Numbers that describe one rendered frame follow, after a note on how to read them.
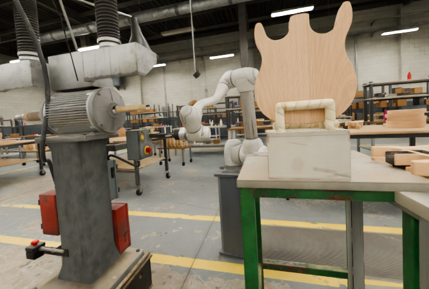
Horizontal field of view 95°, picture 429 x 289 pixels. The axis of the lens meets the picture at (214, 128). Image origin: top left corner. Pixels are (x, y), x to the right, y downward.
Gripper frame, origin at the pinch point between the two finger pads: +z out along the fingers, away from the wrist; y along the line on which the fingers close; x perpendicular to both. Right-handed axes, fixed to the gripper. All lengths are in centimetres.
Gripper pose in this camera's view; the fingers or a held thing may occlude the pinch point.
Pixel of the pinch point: (154, 135)
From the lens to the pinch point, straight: 146.9
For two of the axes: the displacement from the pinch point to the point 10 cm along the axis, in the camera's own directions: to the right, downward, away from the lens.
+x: -0.6, -10.0, -0.5
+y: 2.4, -0.7, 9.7
